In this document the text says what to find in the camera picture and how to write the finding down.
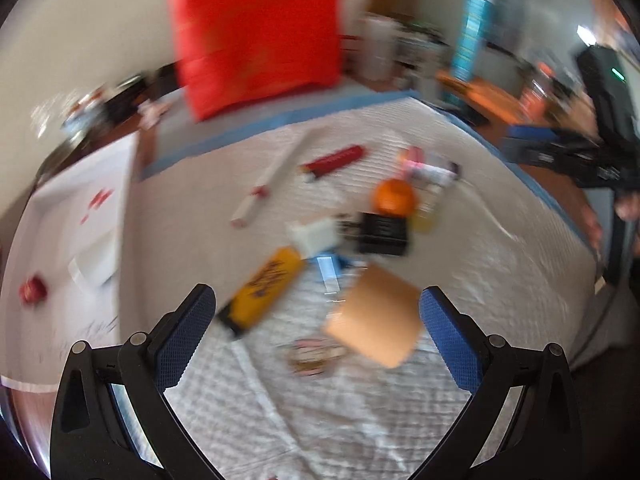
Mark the red fabric bag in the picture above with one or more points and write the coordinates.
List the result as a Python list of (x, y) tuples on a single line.
[(255, 30)]

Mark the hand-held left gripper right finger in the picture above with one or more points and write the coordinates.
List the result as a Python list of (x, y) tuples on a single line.
[(450, 342)]

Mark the pink small packet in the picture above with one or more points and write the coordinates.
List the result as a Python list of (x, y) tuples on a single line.
[(413, 161)]

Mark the orange round toy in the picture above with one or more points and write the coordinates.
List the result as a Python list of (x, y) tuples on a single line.
[(394, 199)]

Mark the teal spray can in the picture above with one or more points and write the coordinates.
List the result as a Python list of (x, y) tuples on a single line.
[(472, 30)]

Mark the person's right hand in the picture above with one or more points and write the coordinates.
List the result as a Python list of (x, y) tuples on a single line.
[(629, 207)]

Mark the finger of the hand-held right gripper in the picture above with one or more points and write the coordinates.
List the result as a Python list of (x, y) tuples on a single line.
[(545, 157), (530, 133)]

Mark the white tray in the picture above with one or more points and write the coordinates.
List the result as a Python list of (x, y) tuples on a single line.
[(65, 220)]

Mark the white plastic container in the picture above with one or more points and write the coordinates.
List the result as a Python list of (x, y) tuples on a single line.
[(377, 45)]

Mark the yellow black tube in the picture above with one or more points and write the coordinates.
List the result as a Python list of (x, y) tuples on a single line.
[(262, 287)]

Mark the red pen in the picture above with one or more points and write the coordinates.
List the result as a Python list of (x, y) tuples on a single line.
[(334, 161)]

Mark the white plug adapter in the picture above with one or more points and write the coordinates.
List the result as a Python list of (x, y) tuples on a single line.
[(314, 236)]

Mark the small red object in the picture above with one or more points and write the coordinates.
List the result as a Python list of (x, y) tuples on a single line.
[(33, 290)]

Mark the tan cardboard card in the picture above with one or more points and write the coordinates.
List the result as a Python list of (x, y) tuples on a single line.
[(372, 317)]

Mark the yellow liquid dropper bottle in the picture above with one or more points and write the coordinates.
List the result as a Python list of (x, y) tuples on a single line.
[(429, 212)]

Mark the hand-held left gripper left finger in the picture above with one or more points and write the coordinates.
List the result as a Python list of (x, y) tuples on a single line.
[(181, 345)]

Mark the black box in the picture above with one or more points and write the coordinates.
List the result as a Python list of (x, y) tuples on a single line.
[(382, 234)]

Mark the white and red tube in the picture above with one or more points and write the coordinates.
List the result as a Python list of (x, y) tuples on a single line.
[(272, 180)]

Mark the patterned small packet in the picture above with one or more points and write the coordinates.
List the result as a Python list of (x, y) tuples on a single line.
[(315, 356)]

